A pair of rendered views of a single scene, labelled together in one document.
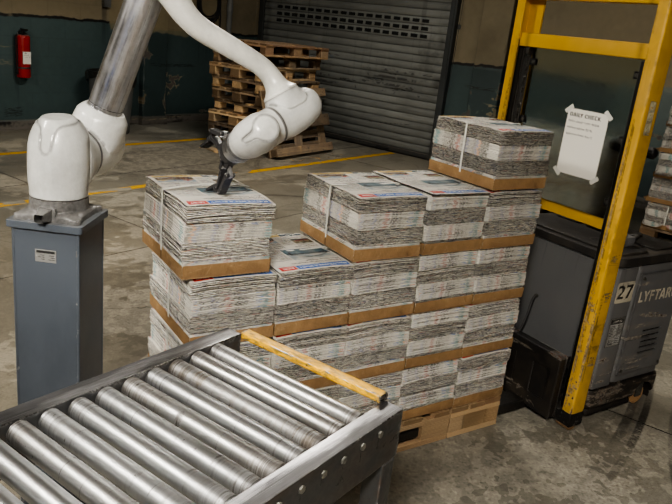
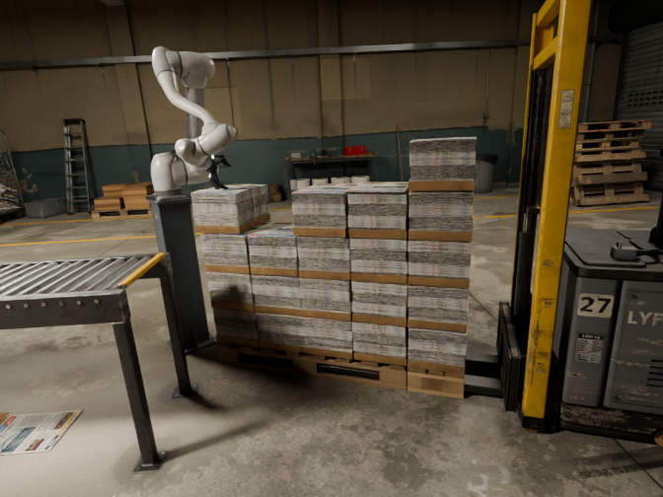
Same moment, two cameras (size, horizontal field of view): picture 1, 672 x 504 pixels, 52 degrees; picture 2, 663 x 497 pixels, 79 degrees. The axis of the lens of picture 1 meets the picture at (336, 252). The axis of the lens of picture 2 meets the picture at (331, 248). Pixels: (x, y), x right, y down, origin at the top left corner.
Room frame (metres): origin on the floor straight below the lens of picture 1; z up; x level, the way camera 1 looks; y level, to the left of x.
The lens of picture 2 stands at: (1.15, -1.81, 1.34)
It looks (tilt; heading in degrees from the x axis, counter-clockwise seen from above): 16 degrees down; 53
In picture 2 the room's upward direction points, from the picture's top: 3 degrees counter-clockwise
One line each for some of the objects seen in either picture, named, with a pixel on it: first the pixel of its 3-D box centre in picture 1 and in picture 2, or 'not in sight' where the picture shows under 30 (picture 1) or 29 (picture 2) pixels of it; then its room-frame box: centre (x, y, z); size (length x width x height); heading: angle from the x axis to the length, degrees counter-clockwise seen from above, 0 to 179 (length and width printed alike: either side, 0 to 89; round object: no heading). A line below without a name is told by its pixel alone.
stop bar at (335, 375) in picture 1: (310, 363); (145, 268); (1.51, 0.03, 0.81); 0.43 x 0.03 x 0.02; 55
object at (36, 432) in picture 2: not in sight; (29, 432); (0.93, 0.44, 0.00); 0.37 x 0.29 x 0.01; 145
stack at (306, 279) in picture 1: (314, 351); (312, 296); (2.38, 0.04, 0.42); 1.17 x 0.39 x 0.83; 124
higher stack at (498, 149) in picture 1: (467, 275); (440, 266); (2.79, -0.56, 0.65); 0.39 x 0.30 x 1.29; 34
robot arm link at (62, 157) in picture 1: (60, 154); (167, 171); (1.87, 0.78, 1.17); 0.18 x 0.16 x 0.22; 176
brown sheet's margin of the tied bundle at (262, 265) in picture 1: (217, 260); (224, 226); (2.03, 0.36, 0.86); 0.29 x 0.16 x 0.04; 124
